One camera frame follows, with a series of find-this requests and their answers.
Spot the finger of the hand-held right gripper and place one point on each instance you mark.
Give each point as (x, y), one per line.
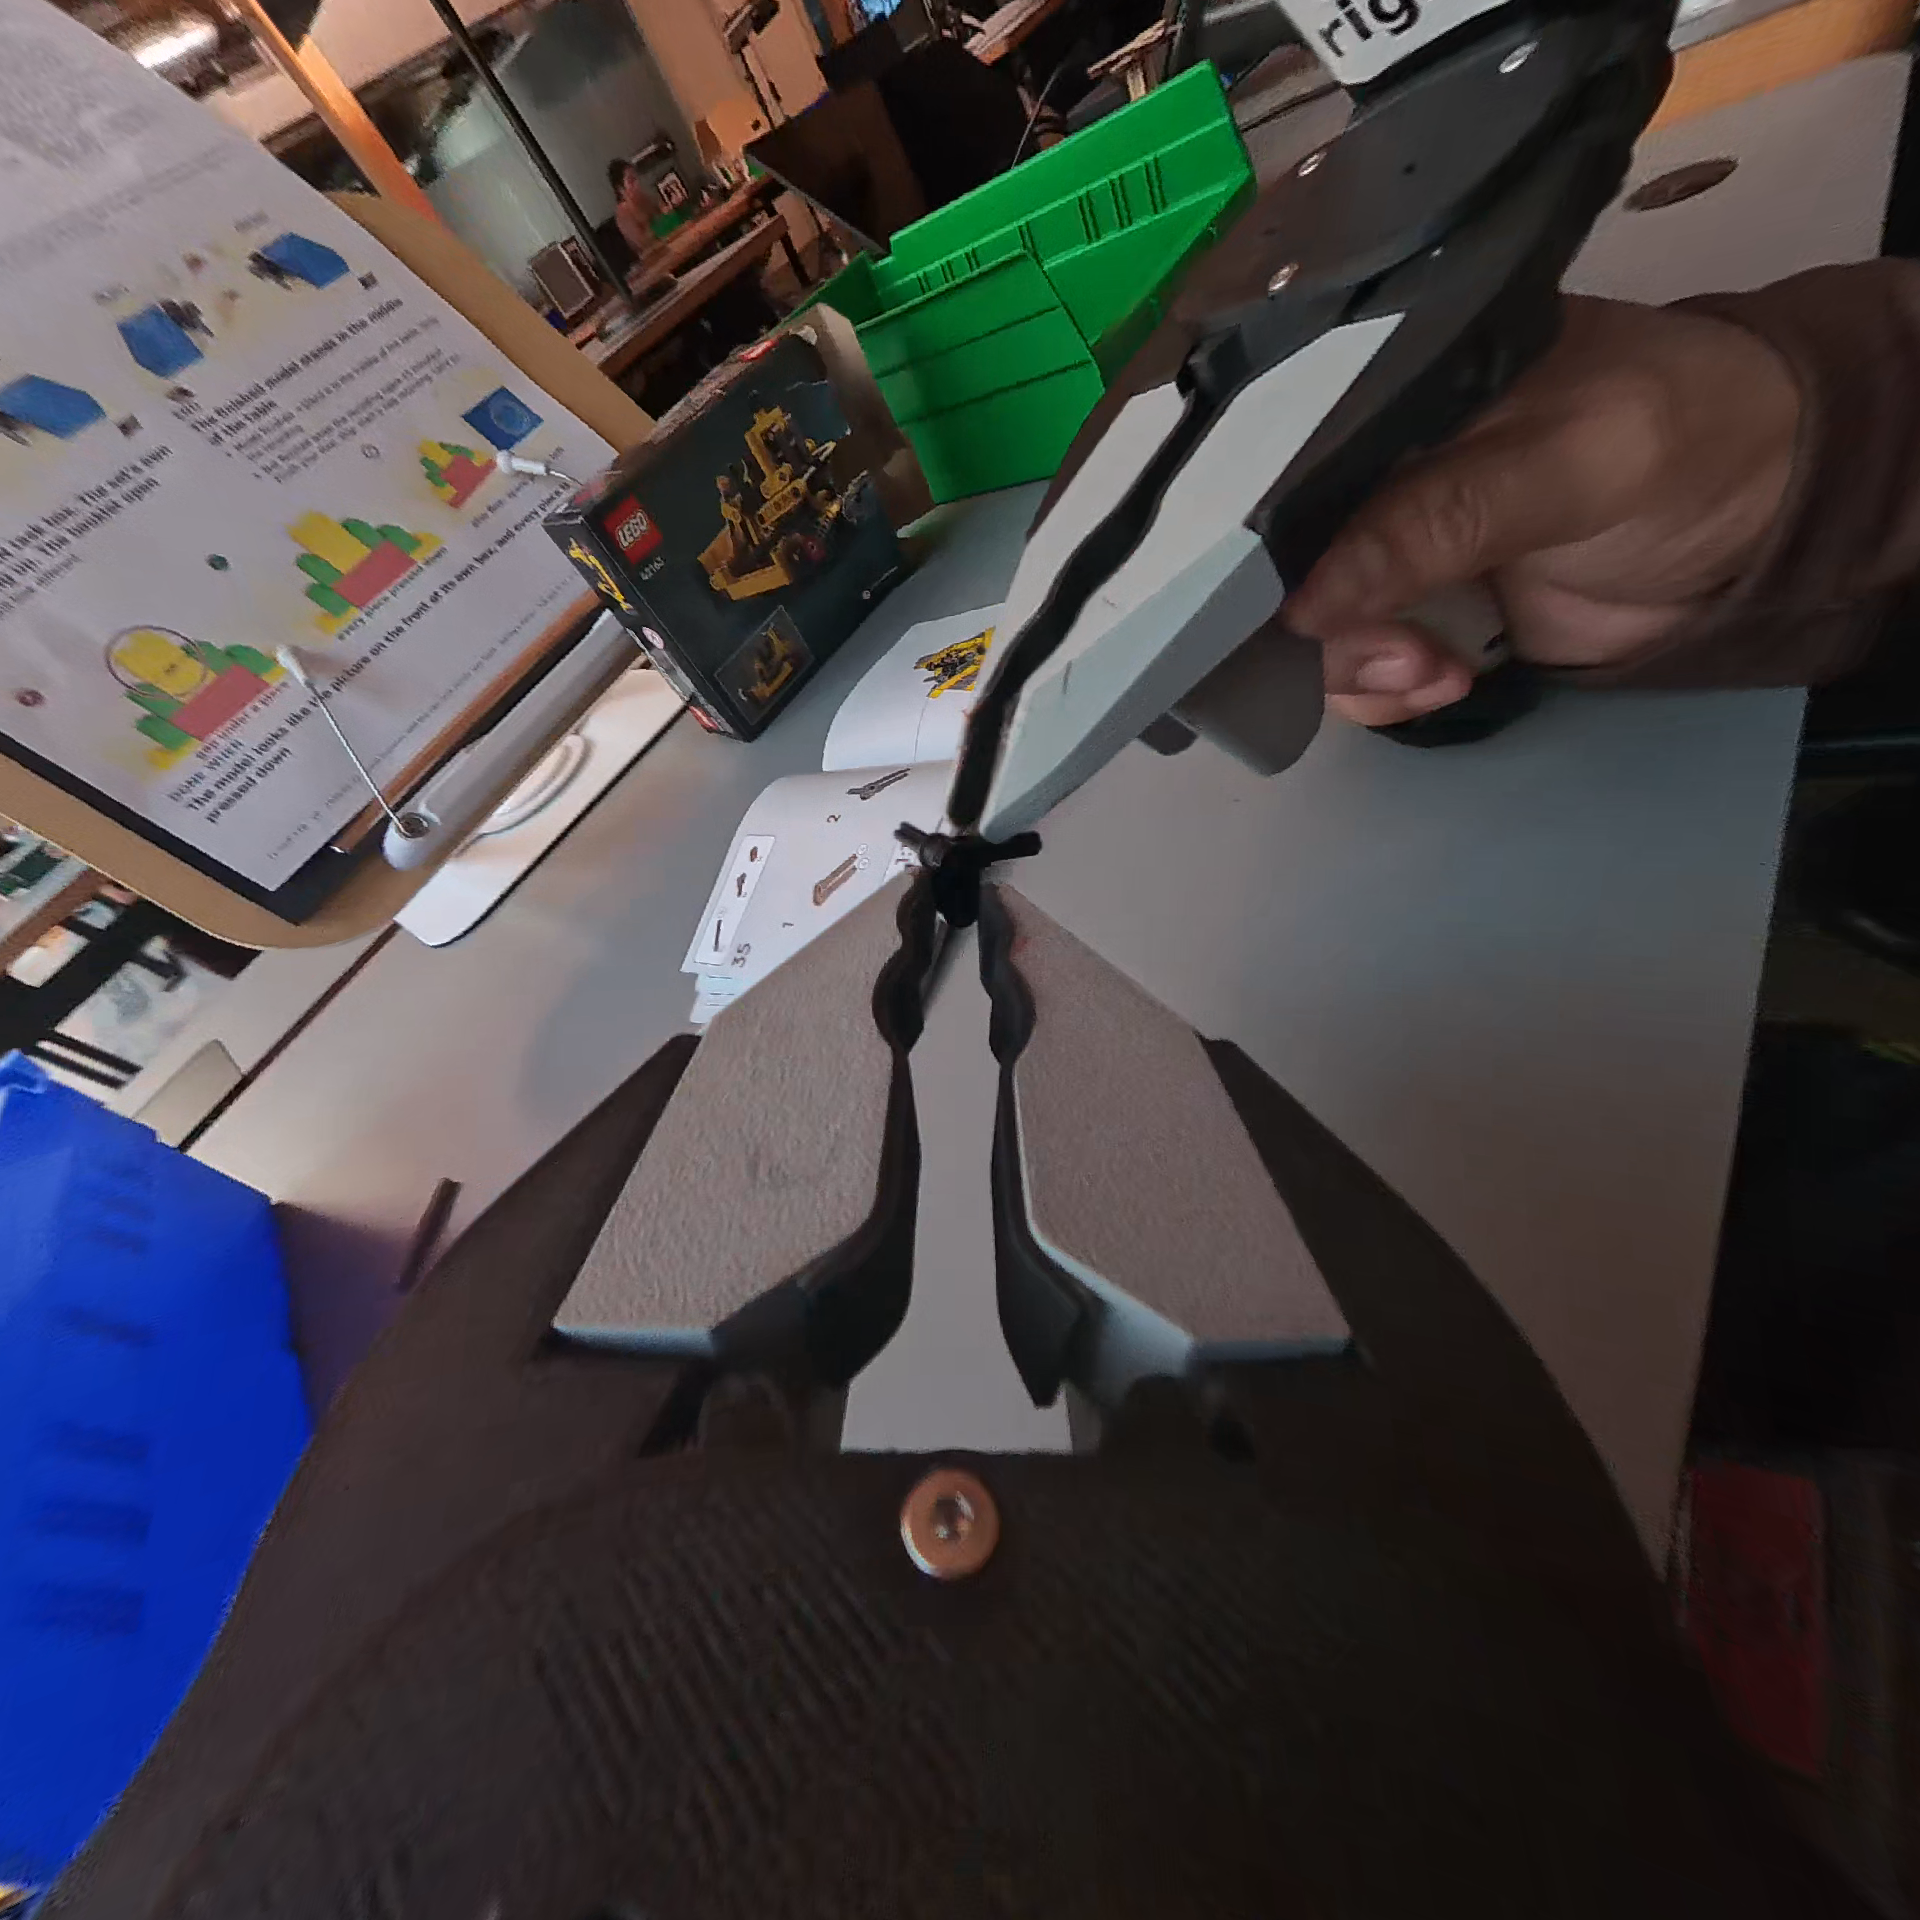
(1140, 644)
(1102, 481)

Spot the printed instruction sheet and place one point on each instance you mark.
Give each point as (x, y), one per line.
(225, 375)

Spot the black building set box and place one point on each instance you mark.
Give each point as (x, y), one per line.
(720, 554)

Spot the white stand base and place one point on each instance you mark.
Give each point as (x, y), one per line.
(481, 885)

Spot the person's right forearm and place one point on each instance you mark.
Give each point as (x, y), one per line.
(1869, 481)

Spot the black plastic connector piece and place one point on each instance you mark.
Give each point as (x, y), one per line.
(948, 885)

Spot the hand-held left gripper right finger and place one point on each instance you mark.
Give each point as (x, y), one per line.
(1155, 1185)

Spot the blue storage bin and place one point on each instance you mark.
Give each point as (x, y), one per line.
(134, 1424)

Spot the person's right hand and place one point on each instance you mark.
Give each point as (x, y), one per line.
(1621, 494)

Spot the dark plastic axle rod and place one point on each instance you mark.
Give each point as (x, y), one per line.
(428, 1232)

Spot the wooden workbench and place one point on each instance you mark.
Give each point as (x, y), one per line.
(705, 263)

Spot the building instruction booklet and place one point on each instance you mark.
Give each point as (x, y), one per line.
(810, 885)

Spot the green storage bin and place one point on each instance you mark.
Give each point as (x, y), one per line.
(991, 405)
(1110, 195)

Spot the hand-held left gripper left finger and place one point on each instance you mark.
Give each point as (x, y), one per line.
(750, 1170)

